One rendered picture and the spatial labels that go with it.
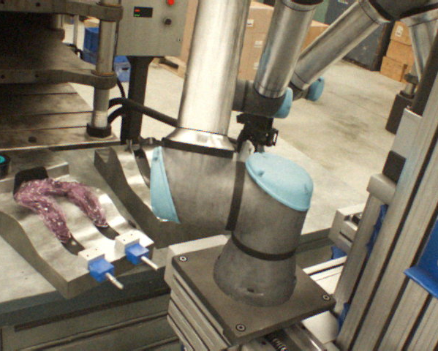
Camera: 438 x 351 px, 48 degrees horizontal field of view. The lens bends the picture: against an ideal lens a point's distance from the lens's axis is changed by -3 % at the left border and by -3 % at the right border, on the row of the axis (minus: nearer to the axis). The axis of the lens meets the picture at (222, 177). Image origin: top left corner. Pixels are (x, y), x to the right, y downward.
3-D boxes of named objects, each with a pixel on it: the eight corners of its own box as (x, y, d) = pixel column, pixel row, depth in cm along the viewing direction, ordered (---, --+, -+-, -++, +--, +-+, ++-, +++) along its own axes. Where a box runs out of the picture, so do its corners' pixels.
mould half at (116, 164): (236, 232, 147) (245, 193, 141) (156, 249, 133) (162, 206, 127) (161, 158, 183) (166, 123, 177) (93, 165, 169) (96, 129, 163)
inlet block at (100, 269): (130, 292, 112) (131, 273, 110) (112, 301, 109) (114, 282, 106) (94, 263, 119) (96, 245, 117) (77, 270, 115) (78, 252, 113)
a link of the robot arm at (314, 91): (306, 107, 131) (270, 95, 135) (322, 101, 140) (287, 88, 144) (313, 79, 127) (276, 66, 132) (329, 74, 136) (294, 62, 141)
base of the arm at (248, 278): (311, 293, 90) (325, 249, 85) (243, 316, 81) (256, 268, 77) (262, 247, 100) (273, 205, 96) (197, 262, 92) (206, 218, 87)
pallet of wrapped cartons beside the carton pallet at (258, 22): (267, 91, 569) (287, 8, 527) (215, 96, 518) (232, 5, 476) (202, 60, 646) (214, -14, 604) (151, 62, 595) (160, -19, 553)
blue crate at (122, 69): (144, 81, 521) (146, 61, 511) (109, 84, 493) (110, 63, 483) (114, 64, 558) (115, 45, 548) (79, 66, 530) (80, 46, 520)
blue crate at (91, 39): (145, 62, 511) (148, 41, 501) (111, 64, 484) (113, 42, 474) (114, 46, 548) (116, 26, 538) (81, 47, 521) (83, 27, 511)
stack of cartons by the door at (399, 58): (434, 91, 736) (454, 36, 699) (423, 91, 717) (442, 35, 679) (389, 72, 794) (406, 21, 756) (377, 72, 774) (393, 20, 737)
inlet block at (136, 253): (164, 274, 120) (167, 257, 118) (148, 282, 116) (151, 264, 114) (129, 248, 127) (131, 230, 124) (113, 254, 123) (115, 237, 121)
